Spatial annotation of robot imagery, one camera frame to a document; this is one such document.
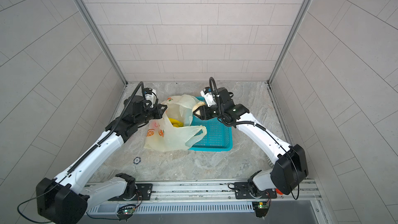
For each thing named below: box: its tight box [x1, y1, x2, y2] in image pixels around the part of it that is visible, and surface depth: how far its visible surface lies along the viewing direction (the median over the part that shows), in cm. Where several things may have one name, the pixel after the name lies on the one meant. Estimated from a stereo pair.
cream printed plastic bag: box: [144, 94, 208, 152], surface depth 74 cm
